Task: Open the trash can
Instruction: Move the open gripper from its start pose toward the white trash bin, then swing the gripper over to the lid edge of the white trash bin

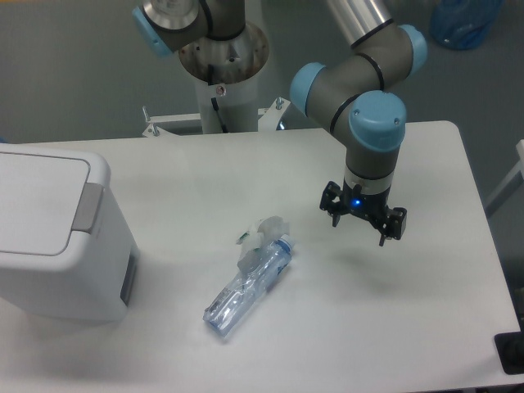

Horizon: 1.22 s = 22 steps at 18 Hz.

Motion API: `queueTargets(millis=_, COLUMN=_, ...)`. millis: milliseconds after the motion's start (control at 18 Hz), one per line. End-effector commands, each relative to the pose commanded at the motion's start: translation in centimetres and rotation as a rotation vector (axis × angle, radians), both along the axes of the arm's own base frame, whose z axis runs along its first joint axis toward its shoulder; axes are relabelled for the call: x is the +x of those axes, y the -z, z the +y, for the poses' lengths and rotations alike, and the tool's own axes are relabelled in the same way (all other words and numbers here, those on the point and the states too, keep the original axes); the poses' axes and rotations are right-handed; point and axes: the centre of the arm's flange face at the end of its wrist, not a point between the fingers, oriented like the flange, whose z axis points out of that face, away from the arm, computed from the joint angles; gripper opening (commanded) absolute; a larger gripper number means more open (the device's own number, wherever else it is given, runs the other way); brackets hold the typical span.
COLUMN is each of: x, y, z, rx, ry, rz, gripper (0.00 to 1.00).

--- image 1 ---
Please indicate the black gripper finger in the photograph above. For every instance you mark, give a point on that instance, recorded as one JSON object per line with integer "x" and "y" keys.
{"x": 332, "y": 202}
{"x": 392, "y": 224}

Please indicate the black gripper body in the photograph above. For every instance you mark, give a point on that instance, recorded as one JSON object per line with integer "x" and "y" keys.
{"x": 372, "y": 208}

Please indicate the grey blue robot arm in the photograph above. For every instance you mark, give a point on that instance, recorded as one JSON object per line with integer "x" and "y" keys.
{"x": 351, "y": 101}

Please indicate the white trash can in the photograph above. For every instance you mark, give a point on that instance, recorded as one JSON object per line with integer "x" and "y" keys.
{"x": 66, "y": 248}

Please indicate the crushed clear plastic bottle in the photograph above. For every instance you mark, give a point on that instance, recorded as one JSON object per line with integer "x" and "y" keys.
{"x": 257, "y": 272}

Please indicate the black clamp at table edge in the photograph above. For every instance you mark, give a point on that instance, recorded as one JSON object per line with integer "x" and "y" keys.
{"x": 509, "y": 346}

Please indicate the blue plastic bag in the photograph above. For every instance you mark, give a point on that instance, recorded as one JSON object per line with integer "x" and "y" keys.
{"x": 463, "y": 25}

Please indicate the white frame at right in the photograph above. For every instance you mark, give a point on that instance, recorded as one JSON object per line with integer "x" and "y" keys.
{"x": 507, "y": 186}

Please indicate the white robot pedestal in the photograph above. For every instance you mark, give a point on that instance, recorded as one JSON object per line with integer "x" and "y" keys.
{"x": 226, "y": 76}

